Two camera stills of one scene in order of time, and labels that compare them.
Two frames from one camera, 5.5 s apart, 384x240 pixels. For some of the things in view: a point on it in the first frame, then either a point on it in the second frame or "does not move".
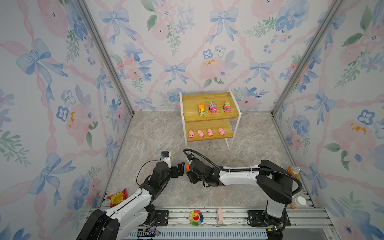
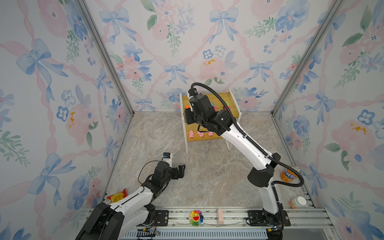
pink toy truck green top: [227, 107] does not move
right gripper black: [191, 177] → [188, 114]
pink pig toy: [191, 134] does not move
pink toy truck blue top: [212, 107] does not move
